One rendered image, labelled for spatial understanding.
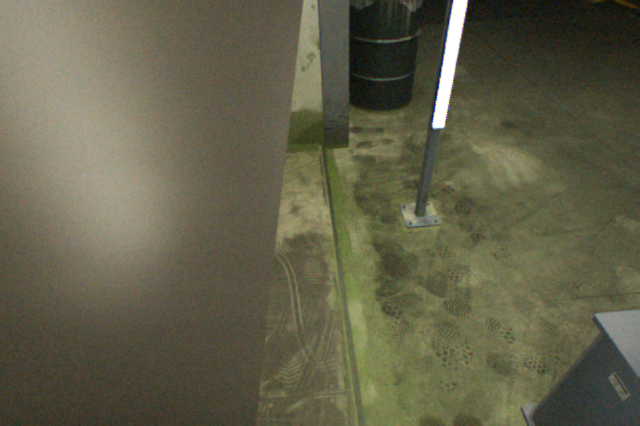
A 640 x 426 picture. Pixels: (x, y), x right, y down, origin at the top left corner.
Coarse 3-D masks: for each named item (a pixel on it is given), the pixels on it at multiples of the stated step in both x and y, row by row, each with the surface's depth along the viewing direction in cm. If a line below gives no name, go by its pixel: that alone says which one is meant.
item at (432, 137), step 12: (444, 36) 156; (432, 108) 178; (432, 132) 184; (432, 144) 189; (432, 156) 194; (432, 168) 199; (420, 180) 208; (420, 192) 210; (420, 204) 216; (420, 216) 222
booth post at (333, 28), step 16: (320, 0) 215; (336, 0) 215; (320, 16) 221; (336, 16) 221; (320, 32) 227; (336, 32) 227; (320, 48) 233; (336, 48) 233; (320, 64) 241; (336, 64) 240; (336, 80) 247; (336, 96) 255; (336, 112) 263; (336, 128) 271; (336, 144) 280
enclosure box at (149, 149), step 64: (0, 0) 19; (64, 0) 19; (128, 0) 19; (192, 0) 19; (256, 0) 20; (0, 64) 20; (64, 64) 21; (128, 64) 21; (192, 64) 21; (256, 64) 22; (0, 128) 23; (64, 128) 23; (128, 128) 24; (192, 128) 24; (256, 128) 25; (0, 192) 26; (64, 192) 26; (128, 192) 27; (192, 192) 27; (256, 192) 28; (0, 256) 30; (64, 256) 30; (128, 256) 31; (192, 256) 32; (256, 256) 33; (0, 320) 35; (64, 320) 36; (128, 320) 37; (192, 320) 38; (256, 320) 39; (0, 384) 43; (64, 384) 44; (128, 384) 46; (192, 384) 47; (256, 384) 49
